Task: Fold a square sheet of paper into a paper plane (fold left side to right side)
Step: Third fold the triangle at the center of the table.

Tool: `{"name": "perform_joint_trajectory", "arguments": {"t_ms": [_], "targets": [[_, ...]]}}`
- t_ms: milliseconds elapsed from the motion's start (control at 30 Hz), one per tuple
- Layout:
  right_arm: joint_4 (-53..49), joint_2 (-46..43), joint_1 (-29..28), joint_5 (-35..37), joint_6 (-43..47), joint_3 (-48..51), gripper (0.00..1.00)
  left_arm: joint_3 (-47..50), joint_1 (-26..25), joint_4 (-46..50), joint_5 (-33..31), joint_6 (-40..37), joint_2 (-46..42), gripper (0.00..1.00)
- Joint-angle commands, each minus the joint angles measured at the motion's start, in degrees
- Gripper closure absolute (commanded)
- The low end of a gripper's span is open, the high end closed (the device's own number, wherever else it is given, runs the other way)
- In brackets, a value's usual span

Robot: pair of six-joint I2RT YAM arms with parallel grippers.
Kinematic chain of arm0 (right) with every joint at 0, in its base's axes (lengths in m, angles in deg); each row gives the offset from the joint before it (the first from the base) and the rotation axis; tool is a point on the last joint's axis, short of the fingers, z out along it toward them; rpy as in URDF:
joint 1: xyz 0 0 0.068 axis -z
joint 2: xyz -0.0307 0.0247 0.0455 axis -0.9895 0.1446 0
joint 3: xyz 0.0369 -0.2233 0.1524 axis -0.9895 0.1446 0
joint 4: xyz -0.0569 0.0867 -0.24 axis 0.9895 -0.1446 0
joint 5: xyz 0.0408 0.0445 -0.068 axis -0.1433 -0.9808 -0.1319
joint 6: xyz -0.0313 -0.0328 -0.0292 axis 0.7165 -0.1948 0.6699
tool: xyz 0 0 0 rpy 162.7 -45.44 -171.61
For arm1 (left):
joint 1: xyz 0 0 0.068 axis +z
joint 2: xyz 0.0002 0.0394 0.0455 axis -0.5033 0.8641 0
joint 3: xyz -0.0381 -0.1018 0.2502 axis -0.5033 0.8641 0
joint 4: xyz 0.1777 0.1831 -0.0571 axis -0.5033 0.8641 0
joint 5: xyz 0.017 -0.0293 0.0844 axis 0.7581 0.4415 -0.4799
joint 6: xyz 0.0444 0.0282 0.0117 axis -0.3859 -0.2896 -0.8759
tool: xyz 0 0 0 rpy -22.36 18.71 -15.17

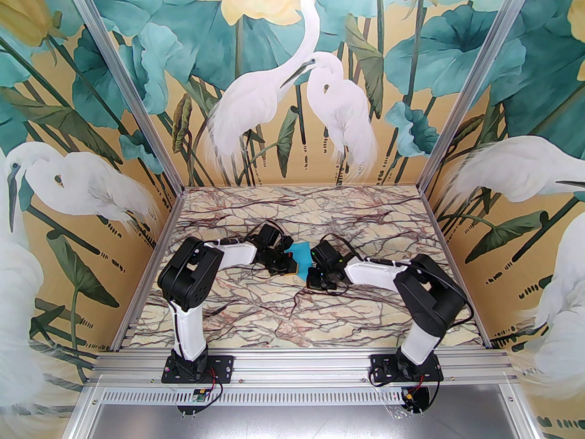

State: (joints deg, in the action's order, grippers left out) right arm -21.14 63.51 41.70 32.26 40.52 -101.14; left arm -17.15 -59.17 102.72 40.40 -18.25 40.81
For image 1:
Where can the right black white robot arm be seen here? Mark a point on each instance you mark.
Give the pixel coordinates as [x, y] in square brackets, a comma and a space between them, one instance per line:
[429, 291]

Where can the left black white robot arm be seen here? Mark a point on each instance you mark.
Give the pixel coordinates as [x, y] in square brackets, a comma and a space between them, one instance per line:
[187, 281]

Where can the grey metal sheet panel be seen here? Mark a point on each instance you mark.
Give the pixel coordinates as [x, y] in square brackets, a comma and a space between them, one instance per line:
[297, 421]

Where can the perforated metal strip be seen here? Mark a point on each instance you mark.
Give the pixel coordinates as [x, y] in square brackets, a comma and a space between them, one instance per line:
[297, 396]

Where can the small green circuit board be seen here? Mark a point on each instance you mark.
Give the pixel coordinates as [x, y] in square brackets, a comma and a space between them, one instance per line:
[199, 396]

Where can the aluminium frame rail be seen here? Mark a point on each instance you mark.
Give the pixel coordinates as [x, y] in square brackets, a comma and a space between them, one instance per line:
[297, 366]

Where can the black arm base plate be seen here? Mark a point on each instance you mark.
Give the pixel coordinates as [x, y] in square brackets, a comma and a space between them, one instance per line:
[386, 367]
[219, 368]

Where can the aluminium frame post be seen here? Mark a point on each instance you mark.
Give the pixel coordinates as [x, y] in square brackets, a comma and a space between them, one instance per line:
[123, 85]
[475, 85]

